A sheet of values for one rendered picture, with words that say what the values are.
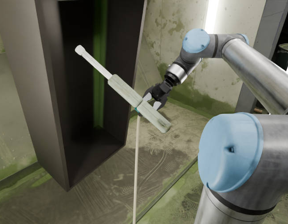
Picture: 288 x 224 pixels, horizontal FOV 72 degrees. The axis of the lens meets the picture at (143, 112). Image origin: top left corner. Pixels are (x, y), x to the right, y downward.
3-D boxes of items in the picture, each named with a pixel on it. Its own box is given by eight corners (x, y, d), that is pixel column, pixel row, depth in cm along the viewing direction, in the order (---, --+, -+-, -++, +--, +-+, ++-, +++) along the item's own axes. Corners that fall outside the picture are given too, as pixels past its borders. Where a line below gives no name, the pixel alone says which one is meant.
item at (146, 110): (161, 126, 100) (174, 125, 77) (155, 133, 99) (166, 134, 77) (88, 60, 98) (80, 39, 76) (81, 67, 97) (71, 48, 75)
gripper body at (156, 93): (158, 105, 91) (175, 86, 93) (162, 103, 83) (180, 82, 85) (146, 94, 91) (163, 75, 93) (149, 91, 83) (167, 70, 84)
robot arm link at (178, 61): (190, 38, 86) (186, 50, 96) (171, 59, 84) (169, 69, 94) (207, 51, 84) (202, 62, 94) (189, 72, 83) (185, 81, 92)
